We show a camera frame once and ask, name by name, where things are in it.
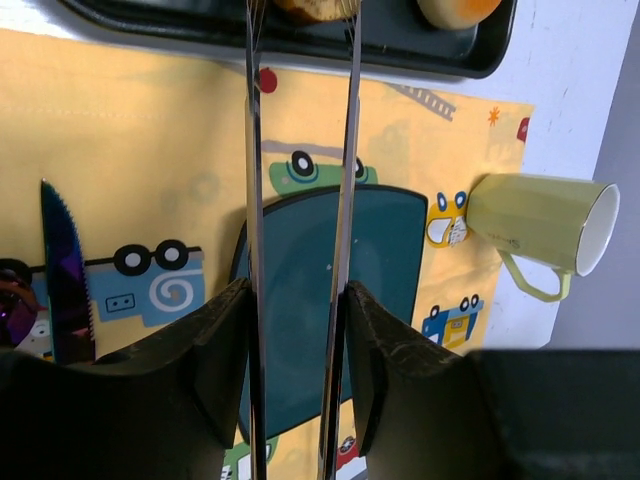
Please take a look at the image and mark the purple iridescent knife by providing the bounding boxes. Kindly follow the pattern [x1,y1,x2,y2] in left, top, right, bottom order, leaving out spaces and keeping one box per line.
[40,179,96,365]

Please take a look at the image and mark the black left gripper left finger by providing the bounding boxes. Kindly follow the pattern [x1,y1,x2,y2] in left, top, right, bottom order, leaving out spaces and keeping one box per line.
[1,279,250,479]

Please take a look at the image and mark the pale green mug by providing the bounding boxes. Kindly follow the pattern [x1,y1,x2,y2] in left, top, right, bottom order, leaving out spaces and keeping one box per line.
[466,173,621,303]

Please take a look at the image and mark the dark teal square plate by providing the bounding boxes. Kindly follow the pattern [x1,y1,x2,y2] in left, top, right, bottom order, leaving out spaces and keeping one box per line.
[263,185,428,438]

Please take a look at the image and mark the yellow vehicle print placemat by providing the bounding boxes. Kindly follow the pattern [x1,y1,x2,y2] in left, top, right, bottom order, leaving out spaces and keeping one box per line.
[0,27,536,480]

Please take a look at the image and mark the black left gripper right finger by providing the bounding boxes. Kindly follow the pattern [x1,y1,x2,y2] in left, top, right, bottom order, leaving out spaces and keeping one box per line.
[345,281,639,479]

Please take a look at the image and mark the black baking tray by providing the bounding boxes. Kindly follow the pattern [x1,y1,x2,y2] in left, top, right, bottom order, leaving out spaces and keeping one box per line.
[64,1,516,79]

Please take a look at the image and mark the silver metal tongs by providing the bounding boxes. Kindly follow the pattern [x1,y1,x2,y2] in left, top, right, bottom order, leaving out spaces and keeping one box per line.
[245,1,362,479]

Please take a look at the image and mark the glazed donut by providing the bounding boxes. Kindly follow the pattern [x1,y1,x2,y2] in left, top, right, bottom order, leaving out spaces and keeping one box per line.
[417,0,502,30]

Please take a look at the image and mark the seeded bread slice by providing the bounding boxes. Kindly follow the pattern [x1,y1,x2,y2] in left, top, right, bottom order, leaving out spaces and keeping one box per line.
[273,0,362,24]

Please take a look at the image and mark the purple iridescent spoon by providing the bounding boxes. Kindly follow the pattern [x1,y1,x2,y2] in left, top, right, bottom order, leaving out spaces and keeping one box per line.
[1,270,39,348]

